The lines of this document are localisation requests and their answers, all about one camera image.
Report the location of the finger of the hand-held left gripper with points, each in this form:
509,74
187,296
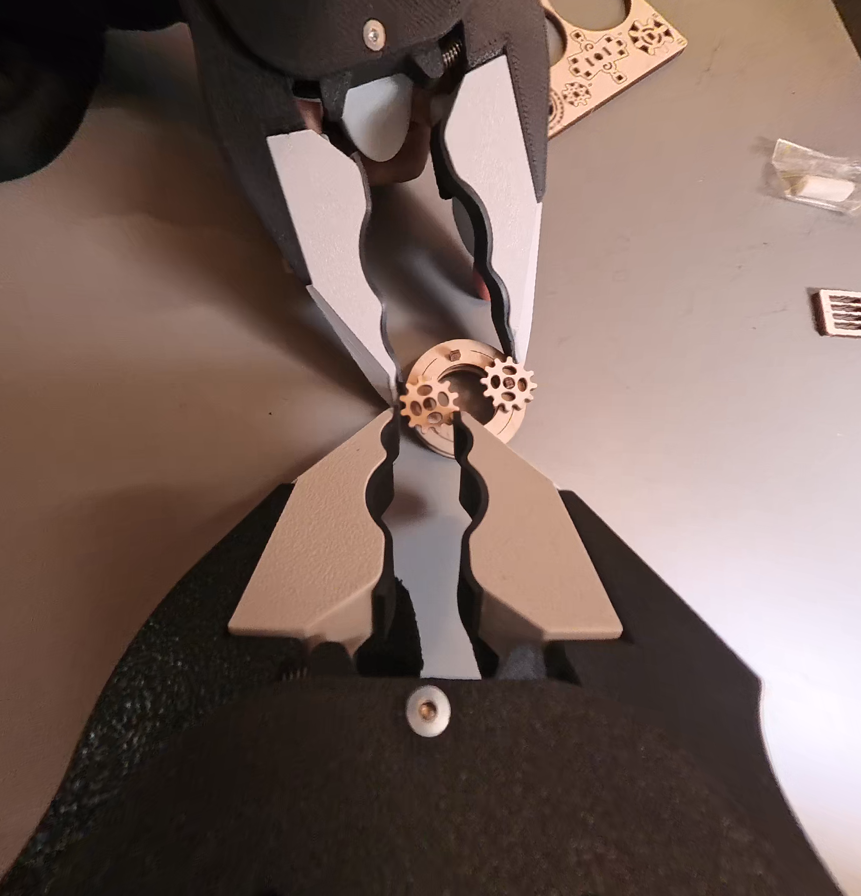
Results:
500,175
318,224

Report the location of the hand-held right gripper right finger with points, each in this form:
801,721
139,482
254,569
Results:
535,560

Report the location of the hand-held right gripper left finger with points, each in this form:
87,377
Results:
318,553

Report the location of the wooden parts sheet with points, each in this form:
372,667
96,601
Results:
637,66

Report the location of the small wooden gear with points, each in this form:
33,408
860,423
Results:
410,404
527,383

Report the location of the person's left forearm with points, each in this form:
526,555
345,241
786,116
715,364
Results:
31,105

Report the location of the grey desk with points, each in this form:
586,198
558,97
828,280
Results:
682,315

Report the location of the person's left hand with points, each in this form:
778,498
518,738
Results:
416,157

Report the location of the clear plastic bag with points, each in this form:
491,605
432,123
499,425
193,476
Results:
819,189

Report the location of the small slotted wooden piece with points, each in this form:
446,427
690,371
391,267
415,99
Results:
819,311

